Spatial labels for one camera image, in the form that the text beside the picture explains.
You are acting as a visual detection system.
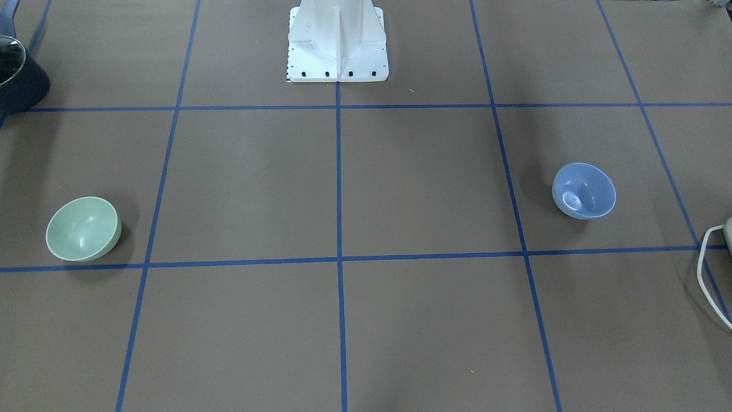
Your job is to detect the green bowl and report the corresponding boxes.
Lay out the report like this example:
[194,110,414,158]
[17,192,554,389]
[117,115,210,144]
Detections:
[45,196,121,262]

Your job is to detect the white cable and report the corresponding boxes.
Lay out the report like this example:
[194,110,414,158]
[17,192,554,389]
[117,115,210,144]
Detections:
[697,225,732,331]

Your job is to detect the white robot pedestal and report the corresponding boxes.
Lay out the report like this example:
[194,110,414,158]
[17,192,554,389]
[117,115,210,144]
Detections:
[286,1,389,83]

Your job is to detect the blue bowl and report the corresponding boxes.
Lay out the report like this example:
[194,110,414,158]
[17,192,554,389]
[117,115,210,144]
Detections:
[552,163,617,221]

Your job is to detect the glass pot lid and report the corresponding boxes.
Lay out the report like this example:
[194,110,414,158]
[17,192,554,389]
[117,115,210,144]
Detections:
[1,35,27,86]

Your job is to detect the white appliance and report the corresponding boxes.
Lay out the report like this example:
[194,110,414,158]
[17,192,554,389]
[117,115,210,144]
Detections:
[722,217,732,255]

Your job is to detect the dark blue saucepan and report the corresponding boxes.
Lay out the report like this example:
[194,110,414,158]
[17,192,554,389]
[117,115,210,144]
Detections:
[1,1,50,117]

